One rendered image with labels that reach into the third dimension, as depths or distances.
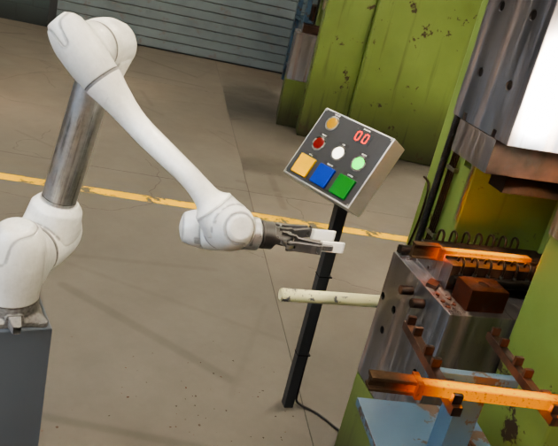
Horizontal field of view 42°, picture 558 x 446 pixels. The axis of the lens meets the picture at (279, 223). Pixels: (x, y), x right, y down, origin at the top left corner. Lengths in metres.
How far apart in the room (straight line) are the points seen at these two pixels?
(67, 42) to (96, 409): 1.46
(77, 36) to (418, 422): 1.23
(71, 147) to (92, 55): 0.35
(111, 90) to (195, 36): 8.11
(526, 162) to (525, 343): 0.49
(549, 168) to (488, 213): 0.36
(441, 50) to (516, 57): 4.97
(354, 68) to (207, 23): 3.42
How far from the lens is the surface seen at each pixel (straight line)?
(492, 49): 2.08
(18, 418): 2.28
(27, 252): 2.02
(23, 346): 2.13
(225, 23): 9.91
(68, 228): 2.17
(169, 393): 2.94
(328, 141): 2.55
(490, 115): 2.02
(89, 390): 2.90
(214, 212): 1.68
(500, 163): 2.01
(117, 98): 1.83
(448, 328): 1.99
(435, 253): 2.12
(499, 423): 2.14
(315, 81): 6.93
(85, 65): 1.83
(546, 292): 1.98
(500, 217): 2.43
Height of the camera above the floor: 1.73
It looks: 21 degrees down
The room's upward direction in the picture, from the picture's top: 13 degrees clockwise
